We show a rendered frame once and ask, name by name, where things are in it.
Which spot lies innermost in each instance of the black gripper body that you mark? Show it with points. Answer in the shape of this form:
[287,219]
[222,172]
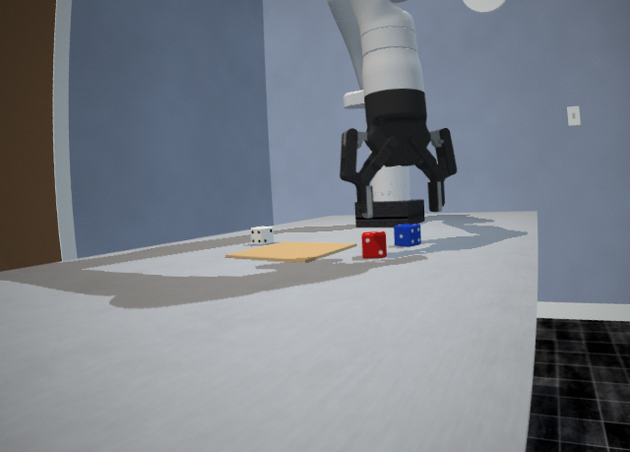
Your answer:
[400,112]

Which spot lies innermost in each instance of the tan square mat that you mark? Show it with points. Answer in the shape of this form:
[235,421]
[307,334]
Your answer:
[297,252]

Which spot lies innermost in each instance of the red die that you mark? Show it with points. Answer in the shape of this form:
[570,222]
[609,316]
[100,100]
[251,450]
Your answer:
[374,244]

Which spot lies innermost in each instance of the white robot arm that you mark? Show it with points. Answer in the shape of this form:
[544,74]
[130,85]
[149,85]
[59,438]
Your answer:
[388,49]

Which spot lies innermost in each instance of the white die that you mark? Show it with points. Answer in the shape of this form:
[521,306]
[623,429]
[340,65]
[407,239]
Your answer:
[262,235]

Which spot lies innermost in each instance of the blue die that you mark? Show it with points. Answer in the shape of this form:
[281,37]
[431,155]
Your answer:
[407,235]

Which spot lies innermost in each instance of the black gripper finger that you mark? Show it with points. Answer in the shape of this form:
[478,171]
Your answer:
[441,140]
[351,141]

